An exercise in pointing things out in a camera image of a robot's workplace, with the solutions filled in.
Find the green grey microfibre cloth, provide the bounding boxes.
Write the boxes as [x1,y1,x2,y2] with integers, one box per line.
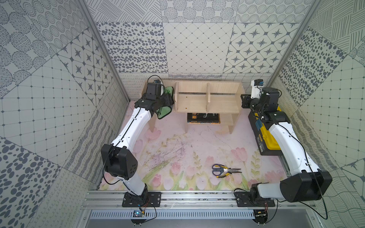
[156,86,175,120]

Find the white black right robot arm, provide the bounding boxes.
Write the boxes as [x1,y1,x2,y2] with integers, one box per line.
[242,85,332,202]

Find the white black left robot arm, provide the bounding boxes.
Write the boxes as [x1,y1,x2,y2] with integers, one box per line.
[101,80,175,203]

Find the light wooden bookshelf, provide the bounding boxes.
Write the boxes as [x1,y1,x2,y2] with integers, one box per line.
[163,80,245,134]

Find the yellow and black toolbox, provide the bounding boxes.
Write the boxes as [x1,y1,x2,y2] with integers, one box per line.
[248,105,283,156]

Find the black gold patterned book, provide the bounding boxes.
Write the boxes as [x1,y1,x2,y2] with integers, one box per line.
[187,113,221,124]

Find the right black circuit board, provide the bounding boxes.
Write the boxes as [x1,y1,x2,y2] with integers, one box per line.
[253,210,268,224]

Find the left green circuit board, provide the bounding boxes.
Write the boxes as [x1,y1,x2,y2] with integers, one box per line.
[132,210,145,219]

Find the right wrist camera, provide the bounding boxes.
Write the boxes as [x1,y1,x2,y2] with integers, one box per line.
[251,79,264,99]

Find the blue yellow handled scissors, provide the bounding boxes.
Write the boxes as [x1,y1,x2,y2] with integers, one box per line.
[212,164,242,179]

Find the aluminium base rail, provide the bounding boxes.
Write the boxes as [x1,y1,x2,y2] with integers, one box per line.
[81,190,317,224]

